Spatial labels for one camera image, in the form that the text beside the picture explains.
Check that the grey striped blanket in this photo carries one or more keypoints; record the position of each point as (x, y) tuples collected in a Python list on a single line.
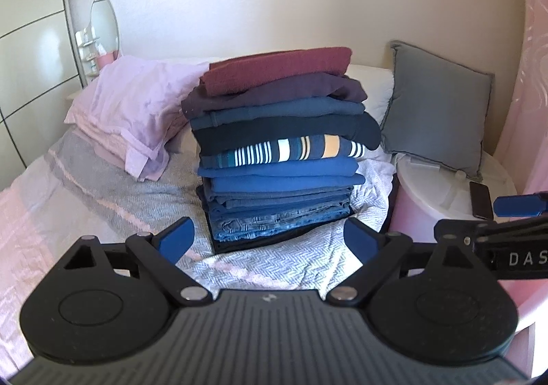
[(310, 258)]

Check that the white bedside shelf with items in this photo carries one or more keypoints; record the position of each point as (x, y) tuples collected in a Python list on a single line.
[(94, 53)]

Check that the round vanity mirror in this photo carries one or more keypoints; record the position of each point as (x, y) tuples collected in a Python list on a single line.
[(104, 26)]

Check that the pink curtain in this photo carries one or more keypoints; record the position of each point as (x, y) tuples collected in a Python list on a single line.
[(522, 148)]

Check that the white sliding door wardrobe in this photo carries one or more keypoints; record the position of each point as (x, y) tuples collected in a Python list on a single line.
[(39, 71)]

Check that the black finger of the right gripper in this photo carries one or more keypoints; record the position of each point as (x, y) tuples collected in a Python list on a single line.
[(530, 205)]

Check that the maroon knit sweater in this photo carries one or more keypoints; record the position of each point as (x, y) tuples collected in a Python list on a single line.
[(233, 76)]

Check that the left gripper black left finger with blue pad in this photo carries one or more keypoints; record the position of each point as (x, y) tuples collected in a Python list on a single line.
[(105, 301)]

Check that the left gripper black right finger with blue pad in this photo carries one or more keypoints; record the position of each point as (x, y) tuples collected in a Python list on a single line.
[(434, 302)]

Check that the stack of blue folded clothes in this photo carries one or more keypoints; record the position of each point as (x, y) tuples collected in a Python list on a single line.
[(285, 155)]

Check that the round white bedside table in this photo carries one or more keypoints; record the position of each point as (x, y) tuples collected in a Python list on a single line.
[(428, 193)]

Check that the grey square cushion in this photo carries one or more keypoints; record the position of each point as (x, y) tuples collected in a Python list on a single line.
[(438, 110)]

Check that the lilac pillow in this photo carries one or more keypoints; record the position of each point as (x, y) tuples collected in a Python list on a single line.
[(133, 109)]

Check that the black smartphone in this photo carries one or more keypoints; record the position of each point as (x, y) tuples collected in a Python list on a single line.
[(480, 201)]

